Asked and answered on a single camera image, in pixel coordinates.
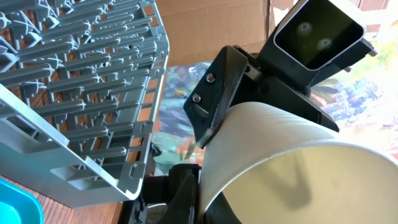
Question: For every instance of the colourful painted mat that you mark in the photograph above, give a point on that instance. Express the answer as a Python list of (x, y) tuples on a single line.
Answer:
[(362, 102)]

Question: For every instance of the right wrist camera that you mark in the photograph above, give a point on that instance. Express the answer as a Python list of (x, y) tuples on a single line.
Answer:
[(314, 32)]

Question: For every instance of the teal serving tray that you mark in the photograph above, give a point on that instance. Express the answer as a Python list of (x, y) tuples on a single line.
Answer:
[(19, 206)]

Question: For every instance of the cardboard box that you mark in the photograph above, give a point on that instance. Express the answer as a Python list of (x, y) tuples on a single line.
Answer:
[(198, 29)]

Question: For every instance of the white paper cup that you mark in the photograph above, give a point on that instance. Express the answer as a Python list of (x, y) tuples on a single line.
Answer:
[(275, 167)]

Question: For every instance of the grey dishwasher rack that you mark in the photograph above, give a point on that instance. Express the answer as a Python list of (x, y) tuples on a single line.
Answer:
[(80, 89)]

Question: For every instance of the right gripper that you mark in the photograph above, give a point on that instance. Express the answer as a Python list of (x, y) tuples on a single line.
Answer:
[(281, 84)]

